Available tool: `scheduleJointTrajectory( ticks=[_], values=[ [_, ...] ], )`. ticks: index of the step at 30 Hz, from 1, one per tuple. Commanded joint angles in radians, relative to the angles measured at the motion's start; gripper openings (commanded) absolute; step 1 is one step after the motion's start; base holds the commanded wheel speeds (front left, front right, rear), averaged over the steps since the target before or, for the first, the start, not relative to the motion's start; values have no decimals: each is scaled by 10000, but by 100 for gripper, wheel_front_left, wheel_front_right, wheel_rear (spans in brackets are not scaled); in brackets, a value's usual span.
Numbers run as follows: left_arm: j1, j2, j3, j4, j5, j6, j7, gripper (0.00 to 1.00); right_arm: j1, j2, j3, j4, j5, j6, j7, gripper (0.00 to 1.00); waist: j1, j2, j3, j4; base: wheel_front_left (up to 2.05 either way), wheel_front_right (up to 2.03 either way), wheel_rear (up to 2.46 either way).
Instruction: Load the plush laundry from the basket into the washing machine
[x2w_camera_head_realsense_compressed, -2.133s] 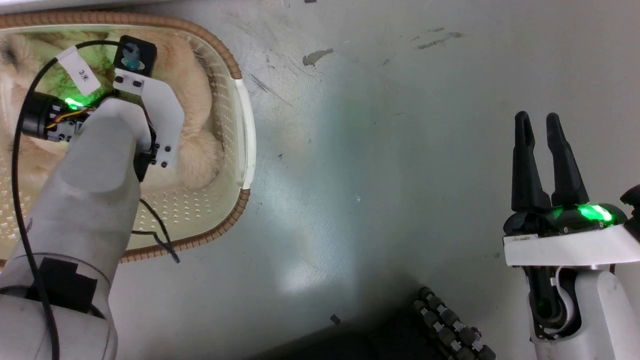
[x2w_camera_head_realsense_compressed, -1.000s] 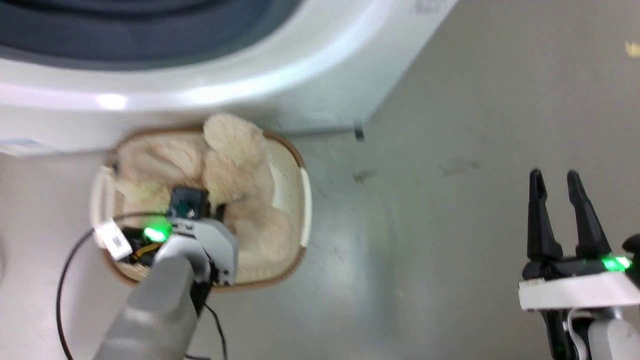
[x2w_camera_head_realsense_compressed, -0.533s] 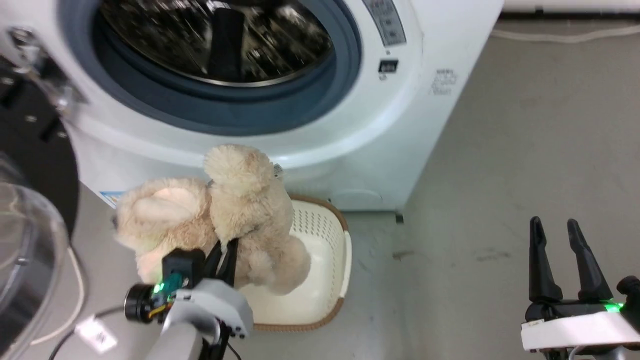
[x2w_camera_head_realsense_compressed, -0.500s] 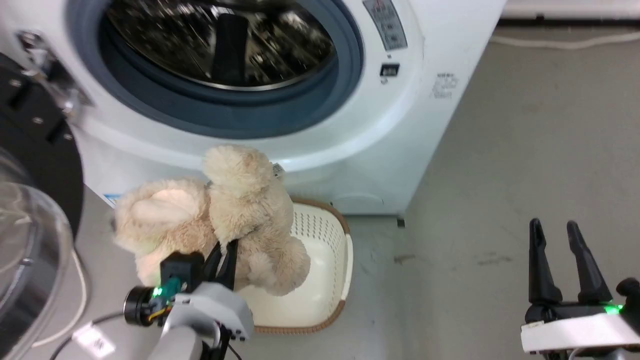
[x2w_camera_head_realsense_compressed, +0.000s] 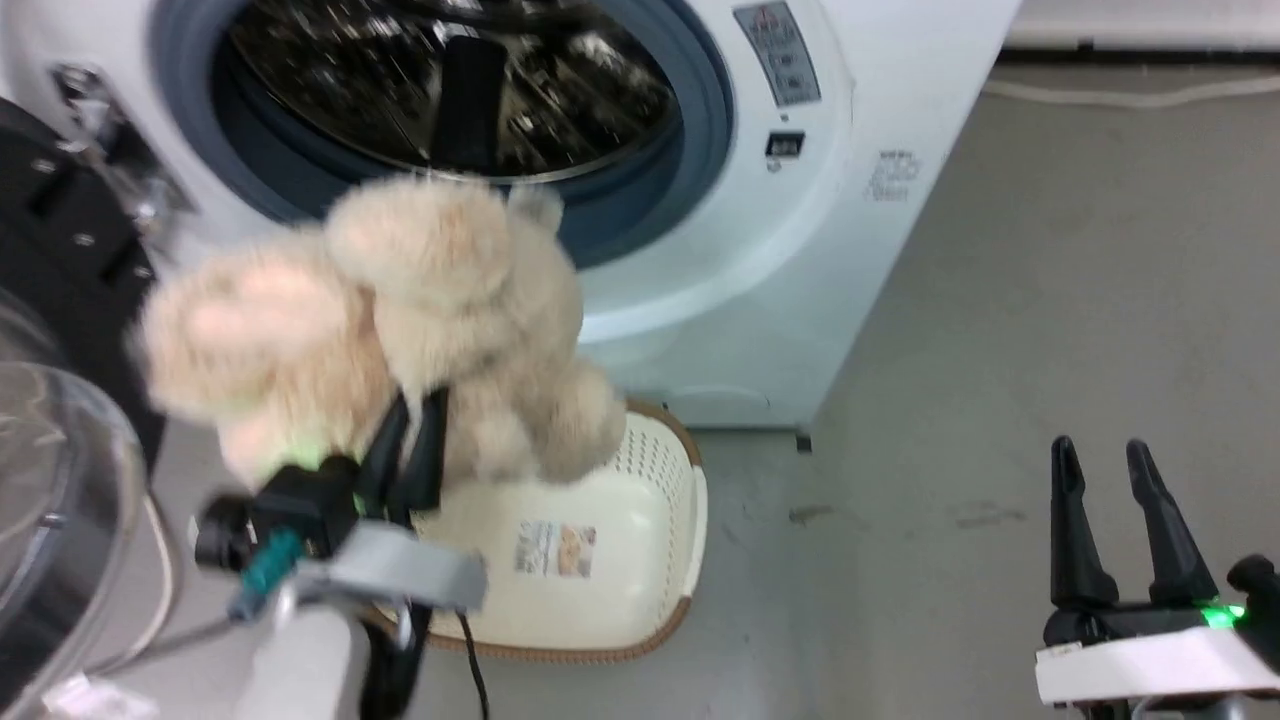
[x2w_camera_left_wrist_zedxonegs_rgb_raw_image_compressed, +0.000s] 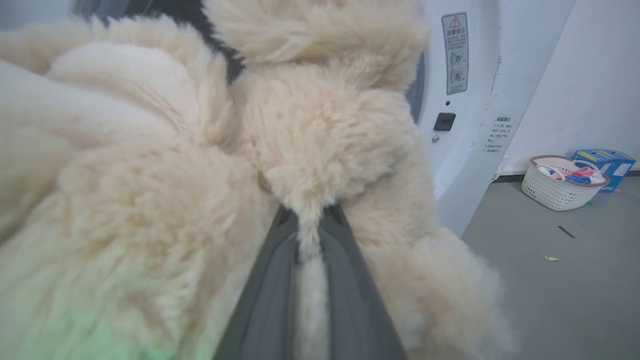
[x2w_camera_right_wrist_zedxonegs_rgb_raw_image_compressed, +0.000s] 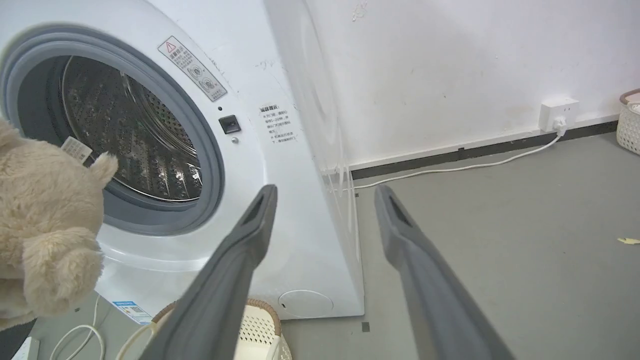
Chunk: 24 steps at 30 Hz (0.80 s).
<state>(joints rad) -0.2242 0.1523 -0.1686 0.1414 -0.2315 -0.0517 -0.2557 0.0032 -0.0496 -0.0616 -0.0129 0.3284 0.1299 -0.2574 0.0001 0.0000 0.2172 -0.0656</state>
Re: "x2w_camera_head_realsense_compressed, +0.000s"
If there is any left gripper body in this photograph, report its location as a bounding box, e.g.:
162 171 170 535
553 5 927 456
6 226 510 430
194 454 491 623

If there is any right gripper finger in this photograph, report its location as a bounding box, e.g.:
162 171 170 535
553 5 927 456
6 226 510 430
1049 435 1121 610
1126 437 1223 607

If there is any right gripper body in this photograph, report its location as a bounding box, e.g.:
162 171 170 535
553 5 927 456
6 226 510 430
1034 554 1280 708

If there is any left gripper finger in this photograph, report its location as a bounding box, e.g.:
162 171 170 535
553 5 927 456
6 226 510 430
399 386 451 515
355 392 412 522

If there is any beige plush teddy bear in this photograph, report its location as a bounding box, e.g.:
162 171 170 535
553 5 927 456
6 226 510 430
135 177 630 493

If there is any cream plastic laundry basket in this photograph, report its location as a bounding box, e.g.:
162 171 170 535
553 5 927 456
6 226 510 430
363 399 710 664

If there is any washing machine door with glass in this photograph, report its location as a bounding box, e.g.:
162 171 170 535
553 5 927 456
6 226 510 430
0 95 197 720

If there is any white front-load washing machine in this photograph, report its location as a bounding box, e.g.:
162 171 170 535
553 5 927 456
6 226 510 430
0 0 1027 433

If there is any paper label sticker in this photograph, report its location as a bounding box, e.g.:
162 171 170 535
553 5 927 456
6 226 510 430
513 519 599 580

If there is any thin black cable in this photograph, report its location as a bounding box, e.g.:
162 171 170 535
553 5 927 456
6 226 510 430
455 610 492 720

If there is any thin grey cable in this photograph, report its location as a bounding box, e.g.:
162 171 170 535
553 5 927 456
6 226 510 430
88 492 243 683

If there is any white cable on floor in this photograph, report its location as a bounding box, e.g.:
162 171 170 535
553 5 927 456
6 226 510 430
984 74 1280 110

